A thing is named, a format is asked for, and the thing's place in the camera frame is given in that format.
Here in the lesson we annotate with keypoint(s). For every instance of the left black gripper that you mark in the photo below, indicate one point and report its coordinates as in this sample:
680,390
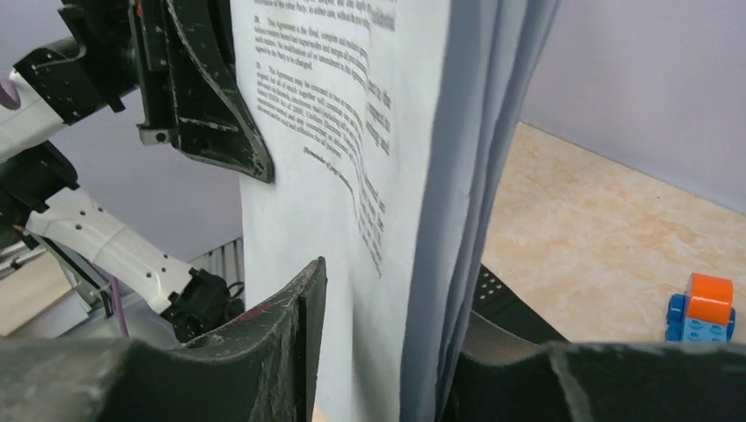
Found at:
70,79

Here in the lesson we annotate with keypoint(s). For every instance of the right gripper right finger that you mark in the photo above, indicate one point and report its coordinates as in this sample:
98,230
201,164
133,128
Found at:
502,377

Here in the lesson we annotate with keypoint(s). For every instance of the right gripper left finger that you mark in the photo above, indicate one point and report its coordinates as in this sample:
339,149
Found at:
260,366

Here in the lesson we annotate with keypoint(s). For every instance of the teal and black folder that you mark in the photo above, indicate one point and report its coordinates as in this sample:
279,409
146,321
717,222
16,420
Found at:
498,304

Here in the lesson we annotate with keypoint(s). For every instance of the white printed paper sheets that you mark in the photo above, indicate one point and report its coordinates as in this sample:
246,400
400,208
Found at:
389,123

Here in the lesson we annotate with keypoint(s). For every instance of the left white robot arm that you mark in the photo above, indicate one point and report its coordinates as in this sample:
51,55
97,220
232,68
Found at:
40,196

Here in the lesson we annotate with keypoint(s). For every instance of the blue orange toy car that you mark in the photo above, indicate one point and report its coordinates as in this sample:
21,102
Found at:
703,313

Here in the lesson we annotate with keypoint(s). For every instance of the aluminium frame profile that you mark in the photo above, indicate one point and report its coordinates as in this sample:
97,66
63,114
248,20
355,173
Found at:
226,261

